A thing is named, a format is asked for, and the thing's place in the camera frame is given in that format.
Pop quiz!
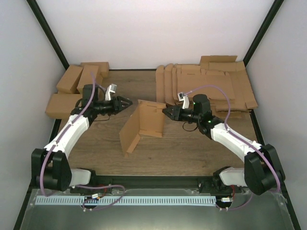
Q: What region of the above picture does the cardboard box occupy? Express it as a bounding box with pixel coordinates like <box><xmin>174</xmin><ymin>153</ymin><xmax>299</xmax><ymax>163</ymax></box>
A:
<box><xmin>80</xmin><ymin>62</ymin><xmax>109</xmax><ymax>78</ymax></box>
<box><xmin>95</xmin><ymin>73</ymin><xmax>104</xmax><ymax>98</ymax></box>
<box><xmin>119</xmin><ymin>100</ymin><xmax>166</xmax><ymax>156</ymax></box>
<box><xmin>77</xmin><ymin>65</ymin><xmax>99</xmax><ymax>94</ymax></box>
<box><xmin>56</xmin><ymin>65</ymin><xmax>83</xmax><ymax>94</ymax></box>
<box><xmin>45</xmin><ymin>93</ymin><xmax>82</xmax><ymax>119</ymax></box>

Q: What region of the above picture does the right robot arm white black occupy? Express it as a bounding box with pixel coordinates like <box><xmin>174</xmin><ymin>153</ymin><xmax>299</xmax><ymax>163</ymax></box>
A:
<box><xmin>163</xmin><ymin>94</ymin><xmax>285</xmax><ymax>195</ymax></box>

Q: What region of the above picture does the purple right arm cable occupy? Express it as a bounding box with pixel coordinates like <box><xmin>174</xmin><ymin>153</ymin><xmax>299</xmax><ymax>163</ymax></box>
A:
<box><xmin>184</xmin><ymin>85</ymin><xmax>281</xmax><ymax>211</ymax></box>

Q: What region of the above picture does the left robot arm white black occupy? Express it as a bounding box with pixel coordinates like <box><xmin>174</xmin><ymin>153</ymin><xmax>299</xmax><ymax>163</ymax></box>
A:
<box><xmin>31</xmin><ymin>83</ymin><xmax>133</xmax><ymax>195</ymax></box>

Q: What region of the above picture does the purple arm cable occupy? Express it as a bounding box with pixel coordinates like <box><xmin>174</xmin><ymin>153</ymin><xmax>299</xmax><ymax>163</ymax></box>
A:
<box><xmin>39</xmin><ymin>71</ymin><xmax>127</xmax><ymax>211</ymax></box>
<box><xmin>184</xmin><ymin>85</ymin><xmax>281</xmax><ymax>211</ymax></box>

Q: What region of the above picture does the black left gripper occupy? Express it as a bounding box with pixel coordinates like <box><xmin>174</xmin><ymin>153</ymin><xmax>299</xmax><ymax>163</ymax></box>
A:
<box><xmin>94</xmin><ymin>97</ymin><xmax>133</xmax><ymax>116</ymax></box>

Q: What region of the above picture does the light blue slotted cable duct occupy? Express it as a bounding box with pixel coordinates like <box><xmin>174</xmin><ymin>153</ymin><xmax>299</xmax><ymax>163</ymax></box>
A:
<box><xmin>35</xmin><ymin>195</ymin><xmax>216</xmax><ymax>206</ymax></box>

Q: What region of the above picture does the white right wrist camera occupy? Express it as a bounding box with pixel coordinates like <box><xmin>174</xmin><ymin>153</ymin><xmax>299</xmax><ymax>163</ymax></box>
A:
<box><xmin>177</xmin><ymin>92</ymin><xmax>189</xmax><ymax>109</ymax></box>

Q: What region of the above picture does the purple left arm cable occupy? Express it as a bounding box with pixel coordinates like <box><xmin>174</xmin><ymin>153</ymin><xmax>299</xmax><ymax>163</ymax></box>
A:
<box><xmin>39</xmin><ymin>71</ymin><xmax>127</xmax><ymax>211</ymax></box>

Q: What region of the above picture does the stack of flat cardboard blanks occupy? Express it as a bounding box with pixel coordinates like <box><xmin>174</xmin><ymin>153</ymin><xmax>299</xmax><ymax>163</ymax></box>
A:
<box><xmin>155</xmin><ymin>56</ymin><xmax>258</xmax><ymax>118</ymax></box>

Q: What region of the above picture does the black aluminium frame rail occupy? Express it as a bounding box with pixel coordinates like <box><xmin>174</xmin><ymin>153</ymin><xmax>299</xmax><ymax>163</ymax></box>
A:
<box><xmin>31</xmin><ymin>175</ymin><xmax>283</xmax><ymax>192</ymax></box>

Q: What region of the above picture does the folded cardboard box front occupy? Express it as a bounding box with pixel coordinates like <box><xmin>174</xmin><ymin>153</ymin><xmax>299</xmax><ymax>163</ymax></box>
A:
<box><xmin>45</xmin><ymin>93</ymin><xmax>82</xmax><ymax>119</ymax></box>

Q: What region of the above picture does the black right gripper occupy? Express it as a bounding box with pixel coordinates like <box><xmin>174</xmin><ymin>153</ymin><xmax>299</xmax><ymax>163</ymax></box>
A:
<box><xmin>163</xmin><ymin>106</ymin><xmax>201</xmax><ymax>124</ymax></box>

